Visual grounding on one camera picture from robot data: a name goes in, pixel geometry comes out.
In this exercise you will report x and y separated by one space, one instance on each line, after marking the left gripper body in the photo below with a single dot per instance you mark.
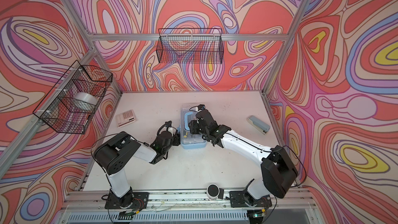
175 141

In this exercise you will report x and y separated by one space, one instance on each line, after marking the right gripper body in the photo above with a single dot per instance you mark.
196 128

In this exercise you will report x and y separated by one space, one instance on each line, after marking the light blue plastic toolbox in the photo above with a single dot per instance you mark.
194 141

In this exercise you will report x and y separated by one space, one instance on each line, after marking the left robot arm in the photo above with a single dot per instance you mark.
113 155

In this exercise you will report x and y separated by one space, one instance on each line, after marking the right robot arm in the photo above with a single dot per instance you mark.
278 172

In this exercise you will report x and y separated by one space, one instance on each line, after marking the grey blue stapler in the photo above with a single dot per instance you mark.
259 124

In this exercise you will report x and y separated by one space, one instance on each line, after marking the round black white knob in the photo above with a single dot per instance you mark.
213 191

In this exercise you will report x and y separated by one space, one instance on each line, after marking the white tape roll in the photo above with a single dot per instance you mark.
85 102

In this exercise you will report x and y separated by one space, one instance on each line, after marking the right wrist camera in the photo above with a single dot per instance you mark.
201 107

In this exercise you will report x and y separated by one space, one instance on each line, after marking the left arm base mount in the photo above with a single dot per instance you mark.
132 200

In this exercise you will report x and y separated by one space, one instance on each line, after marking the back black wire basket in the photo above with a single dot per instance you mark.
190 46

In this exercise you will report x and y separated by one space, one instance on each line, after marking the black wire basket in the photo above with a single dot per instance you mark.
72 106
190 46

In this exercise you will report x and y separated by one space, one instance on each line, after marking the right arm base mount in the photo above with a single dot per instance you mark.
240 199

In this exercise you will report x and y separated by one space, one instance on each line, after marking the left black wire basket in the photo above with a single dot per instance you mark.
72 106

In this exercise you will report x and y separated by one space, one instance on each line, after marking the aluminium front rail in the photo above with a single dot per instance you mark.
181 200

